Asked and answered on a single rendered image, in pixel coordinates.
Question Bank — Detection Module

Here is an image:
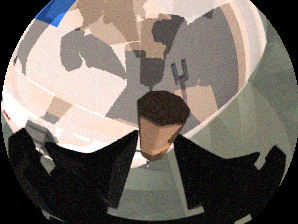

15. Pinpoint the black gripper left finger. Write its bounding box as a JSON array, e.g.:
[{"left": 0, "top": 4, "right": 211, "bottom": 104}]
[{"left": 45, "top": 129, "right": 138, "bottom": 209}]

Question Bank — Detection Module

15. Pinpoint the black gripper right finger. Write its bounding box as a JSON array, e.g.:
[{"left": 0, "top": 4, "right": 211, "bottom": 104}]
[{"left": 173, "top": 135, "right": 261, "bottom": 210}]

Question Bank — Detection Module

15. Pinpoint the blue flat strip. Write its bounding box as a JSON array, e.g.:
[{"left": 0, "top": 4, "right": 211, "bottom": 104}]
[{"left": 35, "top": 0, "right": 76, "bottom": 28}]

